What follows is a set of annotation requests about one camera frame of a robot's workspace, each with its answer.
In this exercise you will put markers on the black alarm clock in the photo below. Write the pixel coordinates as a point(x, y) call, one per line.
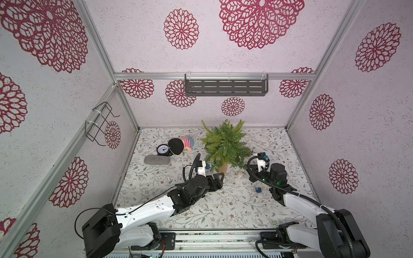
point(163, 150)

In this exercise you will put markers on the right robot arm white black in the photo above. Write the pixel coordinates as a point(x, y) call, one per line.
point(336, 235)

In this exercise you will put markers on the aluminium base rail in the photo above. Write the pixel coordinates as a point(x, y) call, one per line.
point(203, 244)

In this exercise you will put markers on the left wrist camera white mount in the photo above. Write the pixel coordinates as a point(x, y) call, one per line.
point(201, 168)

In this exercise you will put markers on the grey slotted wall shelf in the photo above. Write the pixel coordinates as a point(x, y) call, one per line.
point(226, 88)

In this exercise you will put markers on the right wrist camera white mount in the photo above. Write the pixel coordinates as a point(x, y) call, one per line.
point(264, 163)

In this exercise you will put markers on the small green christmas tree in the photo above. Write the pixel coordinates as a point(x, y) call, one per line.
point(224, 145)

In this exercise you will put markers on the grey fabric glasses case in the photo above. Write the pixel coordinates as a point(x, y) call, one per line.
point(158, 160)

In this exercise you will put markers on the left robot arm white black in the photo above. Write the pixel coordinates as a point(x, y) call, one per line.
point(110, 228)

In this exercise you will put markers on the string lights with rattan balls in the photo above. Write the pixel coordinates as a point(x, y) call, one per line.
point(231, 175)

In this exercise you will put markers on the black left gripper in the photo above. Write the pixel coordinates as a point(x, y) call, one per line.
point(219, 184)

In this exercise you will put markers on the black wire wall basket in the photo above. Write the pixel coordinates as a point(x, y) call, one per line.
point(95, 126)

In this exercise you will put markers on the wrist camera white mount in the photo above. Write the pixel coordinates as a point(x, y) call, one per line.
point(201, 168)
point(264, 163)

